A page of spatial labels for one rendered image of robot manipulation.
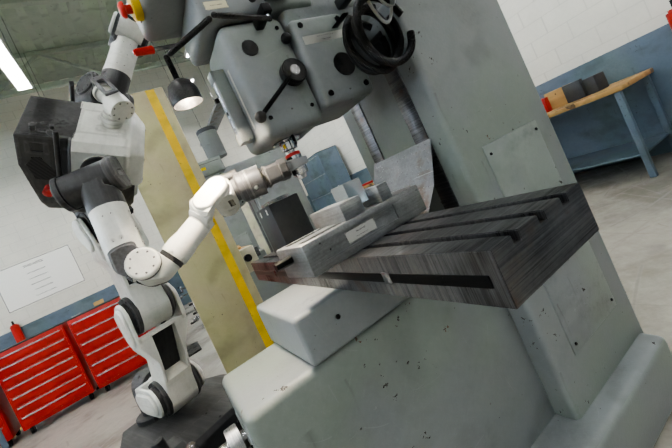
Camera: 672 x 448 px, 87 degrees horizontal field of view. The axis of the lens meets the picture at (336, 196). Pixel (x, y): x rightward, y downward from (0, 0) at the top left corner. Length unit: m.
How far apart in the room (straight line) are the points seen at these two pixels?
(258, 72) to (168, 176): 1.83
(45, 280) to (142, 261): 9.23
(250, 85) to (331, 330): 0.64
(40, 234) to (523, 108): 9.84
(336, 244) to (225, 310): 2.03
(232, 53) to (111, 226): 0.52
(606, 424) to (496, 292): 0.95
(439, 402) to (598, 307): 0.67
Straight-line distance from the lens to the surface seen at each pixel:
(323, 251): 0.74
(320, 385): 0.90
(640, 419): 1.55
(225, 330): 2.74
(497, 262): 0.48
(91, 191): 1.08
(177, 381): 1.59
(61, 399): 5.80
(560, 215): 0.60
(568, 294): 1.38
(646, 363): 1.61
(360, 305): 0.91
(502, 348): 1.25
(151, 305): 1.45
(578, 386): 1.42
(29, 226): 10.31
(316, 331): 0.86
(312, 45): 1.08
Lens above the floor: 1.13
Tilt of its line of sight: 2 degrees down
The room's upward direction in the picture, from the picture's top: 25 degrees counter-clockwise
